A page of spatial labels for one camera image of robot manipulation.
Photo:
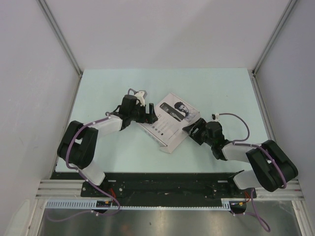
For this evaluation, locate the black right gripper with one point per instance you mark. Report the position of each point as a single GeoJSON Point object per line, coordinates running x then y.
{"type": "Point", "coordinates": [200, 124]}

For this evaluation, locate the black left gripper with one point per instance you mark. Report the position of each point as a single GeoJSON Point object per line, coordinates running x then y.
{"type": "Point", "coordinates": [152, 118]}

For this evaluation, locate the white box with black tray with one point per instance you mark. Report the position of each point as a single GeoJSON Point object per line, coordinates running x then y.
{"type": "Point", "coordinates": [167, 131]}

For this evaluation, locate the silver black hair clipper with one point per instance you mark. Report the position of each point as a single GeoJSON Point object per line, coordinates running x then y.
{"type": "Point", "coordinates": [172, 112]}

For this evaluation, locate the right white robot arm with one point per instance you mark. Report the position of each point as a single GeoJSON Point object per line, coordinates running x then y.
{"type": "Point", "coordinates": [271, 167]}

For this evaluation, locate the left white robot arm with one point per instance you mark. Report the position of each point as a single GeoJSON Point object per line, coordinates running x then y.
{"type": "Point", "coordinates": [77, 147]}

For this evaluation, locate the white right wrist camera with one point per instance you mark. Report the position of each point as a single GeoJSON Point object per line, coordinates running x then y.
{"type": "Point", "coordinates": [215, 117]}

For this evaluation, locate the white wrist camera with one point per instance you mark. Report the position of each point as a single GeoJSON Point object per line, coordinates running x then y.
{"type": "Point", "coordinates": [140, 97]}
{"type": "Point", "coordinates": [215, 117]}

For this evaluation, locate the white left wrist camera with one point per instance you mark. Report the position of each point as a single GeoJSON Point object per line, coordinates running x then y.
{"type": "Point", "coordinates": [140, 97]}

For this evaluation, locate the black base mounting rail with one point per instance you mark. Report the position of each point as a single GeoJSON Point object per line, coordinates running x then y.
{"type": "Point", "coordinates": [168, 190]}

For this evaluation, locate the aluminium frame rail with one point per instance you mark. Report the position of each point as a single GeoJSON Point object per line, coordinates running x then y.
{"type": "Point", "coordinates": [66, 195]}

